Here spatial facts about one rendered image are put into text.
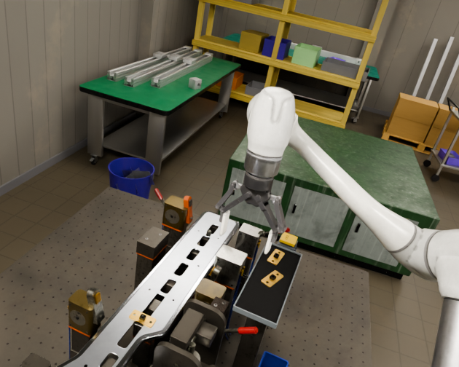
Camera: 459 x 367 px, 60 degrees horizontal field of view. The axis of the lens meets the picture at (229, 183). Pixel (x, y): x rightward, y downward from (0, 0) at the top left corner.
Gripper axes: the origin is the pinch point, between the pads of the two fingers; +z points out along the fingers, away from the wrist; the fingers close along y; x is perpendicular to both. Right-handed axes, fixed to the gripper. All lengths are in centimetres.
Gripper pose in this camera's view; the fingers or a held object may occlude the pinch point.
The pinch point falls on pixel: (245, 239)
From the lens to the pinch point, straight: 110.3
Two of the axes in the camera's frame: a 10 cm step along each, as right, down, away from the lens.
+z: -1.7, 9.0, 4.0
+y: -8.9, -3.2, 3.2
